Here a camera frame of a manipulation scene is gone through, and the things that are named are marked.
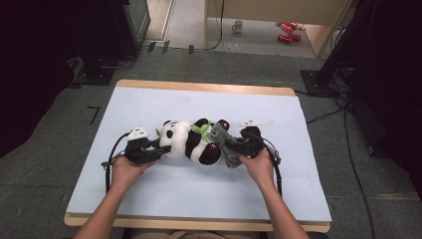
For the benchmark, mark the red can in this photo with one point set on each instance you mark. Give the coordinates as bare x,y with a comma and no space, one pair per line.
296,37
286,28
293,25
284,38

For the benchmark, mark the light wooden furniture frame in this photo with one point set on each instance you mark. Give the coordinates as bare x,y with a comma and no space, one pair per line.
265,10

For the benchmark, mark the beige mug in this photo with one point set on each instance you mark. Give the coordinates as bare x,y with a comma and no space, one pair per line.
237,26

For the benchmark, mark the panda plush toy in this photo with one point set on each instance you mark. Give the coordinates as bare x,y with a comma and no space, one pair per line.
185,142

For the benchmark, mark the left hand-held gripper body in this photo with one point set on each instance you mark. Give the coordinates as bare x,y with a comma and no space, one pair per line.
137,149

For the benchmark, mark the person's left hand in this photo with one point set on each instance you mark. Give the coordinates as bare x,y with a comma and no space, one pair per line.
127,171

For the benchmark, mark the black stand with base plate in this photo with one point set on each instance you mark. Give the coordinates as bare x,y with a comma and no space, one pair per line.
335,53

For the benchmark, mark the person's right hand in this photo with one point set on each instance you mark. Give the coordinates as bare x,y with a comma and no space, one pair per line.
260,169

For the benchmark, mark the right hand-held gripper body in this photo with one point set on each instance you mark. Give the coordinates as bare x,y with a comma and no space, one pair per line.
252,139

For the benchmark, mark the black cabinet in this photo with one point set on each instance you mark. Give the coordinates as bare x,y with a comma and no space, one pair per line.
126,26

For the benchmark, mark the black flat base plate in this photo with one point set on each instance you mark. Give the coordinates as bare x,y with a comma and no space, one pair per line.
94,76

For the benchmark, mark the light blue table mat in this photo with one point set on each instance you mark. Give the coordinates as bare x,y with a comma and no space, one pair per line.
199,192

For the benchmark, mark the grey fuzzy cloth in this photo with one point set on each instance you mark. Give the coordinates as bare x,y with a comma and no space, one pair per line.
229,159

